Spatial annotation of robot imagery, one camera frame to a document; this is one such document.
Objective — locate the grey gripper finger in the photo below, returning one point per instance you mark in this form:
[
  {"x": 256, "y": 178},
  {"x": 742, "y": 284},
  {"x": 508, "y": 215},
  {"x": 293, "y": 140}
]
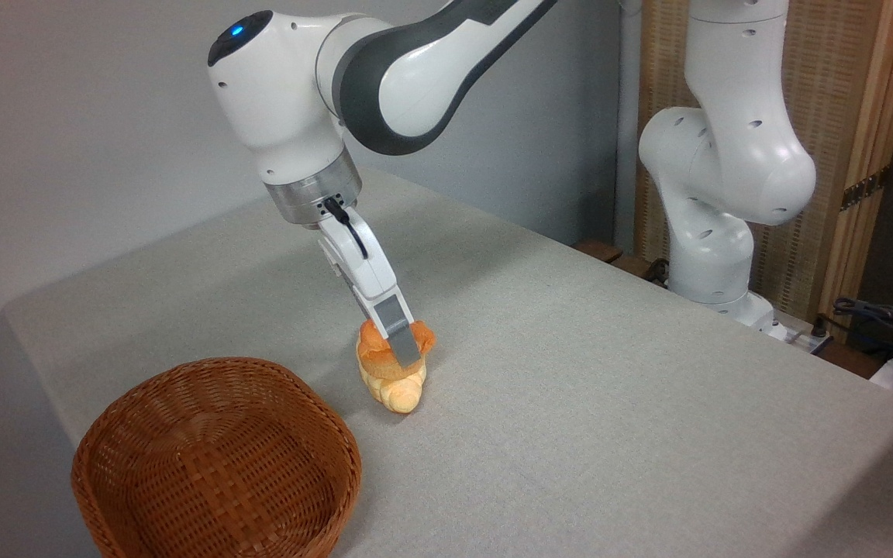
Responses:
[{"x": 400, "y": 329}]

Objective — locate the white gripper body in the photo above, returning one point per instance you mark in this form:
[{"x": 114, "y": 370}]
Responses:
[{"x": 365, "y": 271}]

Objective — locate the orange round bread bun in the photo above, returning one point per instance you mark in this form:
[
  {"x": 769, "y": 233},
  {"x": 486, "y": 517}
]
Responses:
[{"x": 375, "y": 349}]

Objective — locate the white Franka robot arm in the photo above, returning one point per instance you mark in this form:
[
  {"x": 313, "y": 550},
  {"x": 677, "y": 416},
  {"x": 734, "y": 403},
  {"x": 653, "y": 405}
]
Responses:
[{"x": 725, "y": 155}]

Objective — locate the pale croissant bread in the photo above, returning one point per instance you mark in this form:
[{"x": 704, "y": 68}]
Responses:
[{"x": 398, "y": 391}]

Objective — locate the brown woven wicker basket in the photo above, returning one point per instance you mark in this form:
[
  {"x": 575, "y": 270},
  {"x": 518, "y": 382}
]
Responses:
[{"x": 214, "y": 457}]

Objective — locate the grey tablecloth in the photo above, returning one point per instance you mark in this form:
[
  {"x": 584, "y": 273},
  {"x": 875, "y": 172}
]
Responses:
[{"x": 570, "y": 387}]

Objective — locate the metal screen hinge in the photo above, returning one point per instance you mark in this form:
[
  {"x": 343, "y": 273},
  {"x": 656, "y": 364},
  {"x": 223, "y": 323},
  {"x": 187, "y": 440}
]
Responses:
[{"x": 863, "y": 189}]

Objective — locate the wooden folding screen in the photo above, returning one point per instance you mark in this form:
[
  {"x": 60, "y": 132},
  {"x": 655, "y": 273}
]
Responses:
[{"x": 842, "y": 85}]

